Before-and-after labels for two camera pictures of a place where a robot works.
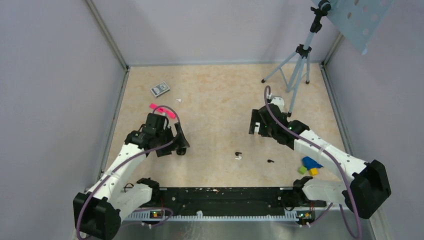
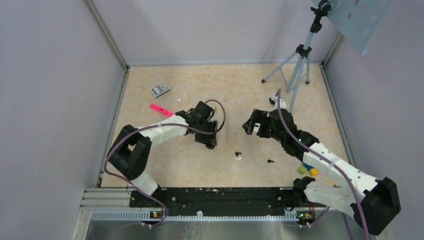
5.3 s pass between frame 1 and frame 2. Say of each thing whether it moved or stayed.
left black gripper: moved
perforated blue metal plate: stayed
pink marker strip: stayed
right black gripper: stayed
